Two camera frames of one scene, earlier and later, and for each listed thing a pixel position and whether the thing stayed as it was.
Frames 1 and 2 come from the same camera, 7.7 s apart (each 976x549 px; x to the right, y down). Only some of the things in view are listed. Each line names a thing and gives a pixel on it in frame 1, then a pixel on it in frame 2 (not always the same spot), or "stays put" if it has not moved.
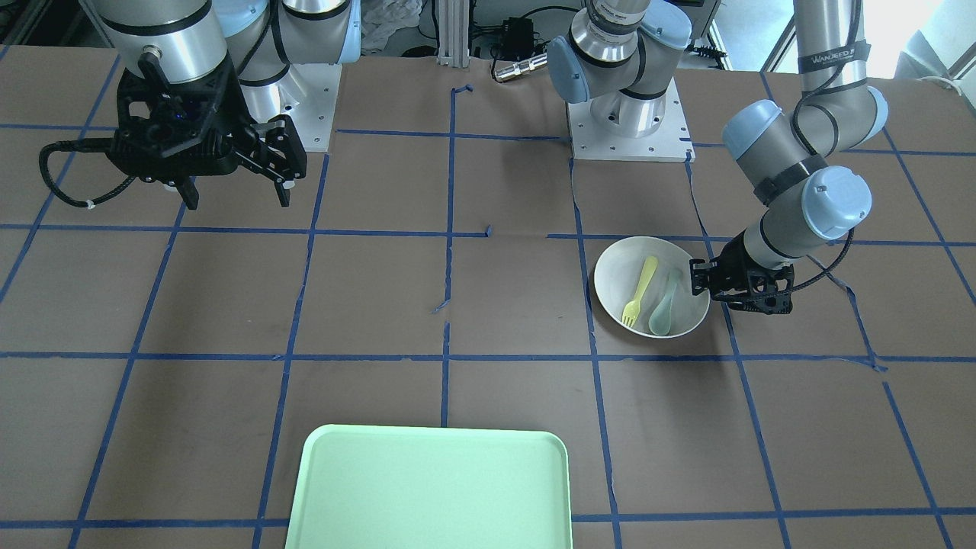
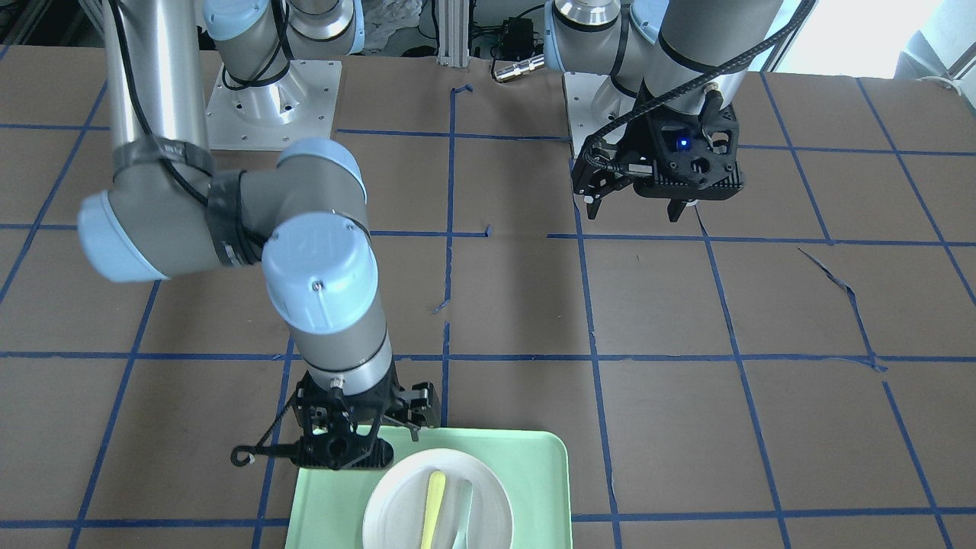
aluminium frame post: (454, 33) stays put
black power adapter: (517, 38) stays put
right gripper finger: (284, 158) to (413, 414)
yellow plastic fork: (631, 309) to (436, 486)
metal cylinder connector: (521, 67) stays put
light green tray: (370, 486) stays put
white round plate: (645, 282) to (396, 515)
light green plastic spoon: (659, 319) to (465, 499)
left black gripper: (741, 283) to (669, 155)
